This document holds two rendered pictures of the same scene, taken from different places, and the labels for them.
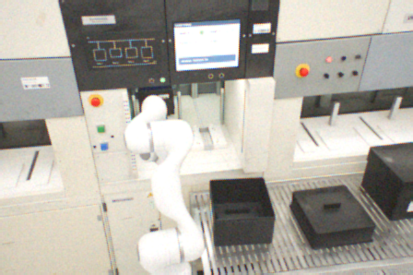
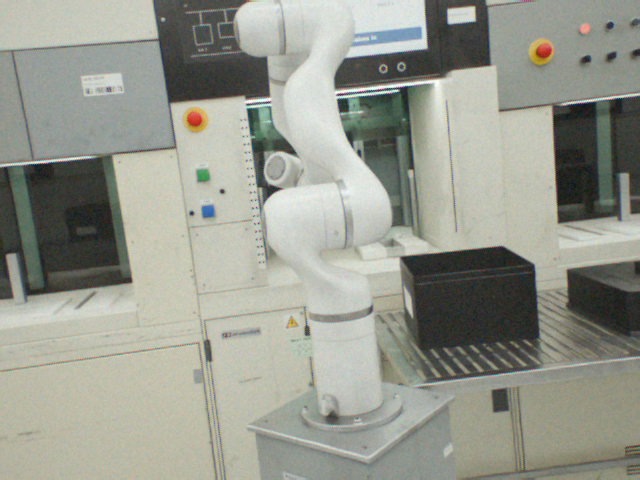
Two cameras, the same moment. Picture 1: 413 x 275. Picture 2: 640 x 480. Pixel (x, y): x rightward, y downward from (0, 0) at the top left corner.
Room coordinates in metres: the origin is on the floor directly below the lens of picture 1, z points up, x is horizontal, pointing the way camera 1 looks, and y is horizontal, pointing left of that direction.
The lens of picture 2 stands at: (-0.28, 0.04, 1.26)
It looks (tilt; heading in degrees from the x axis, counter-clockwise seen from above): 9 degrees down; 5
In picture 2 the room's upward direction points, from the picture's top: 6 degrees counter-clockwise
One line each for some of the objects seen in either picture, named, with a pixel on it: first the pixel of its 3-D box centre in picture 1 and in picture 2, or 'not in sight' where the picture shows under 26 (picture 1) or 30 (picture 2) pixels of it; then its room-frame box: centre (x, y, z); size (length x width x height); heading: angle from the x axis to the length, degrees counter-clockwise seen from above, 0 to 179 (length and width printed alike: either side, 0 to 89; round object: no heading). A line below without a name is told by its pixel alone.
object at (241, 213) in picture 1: (240, 210); (464, 294); (1.39, -0.16, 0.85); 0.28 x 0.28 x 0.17; 4
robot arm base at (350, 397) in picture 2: not in sight; (346, 361); (0.94, 0.12, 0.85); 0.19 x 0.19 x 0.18
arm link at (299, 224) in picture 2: (165, 258); (316, 251); (0.93, 0.15, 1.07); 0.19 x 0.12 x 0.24; 103
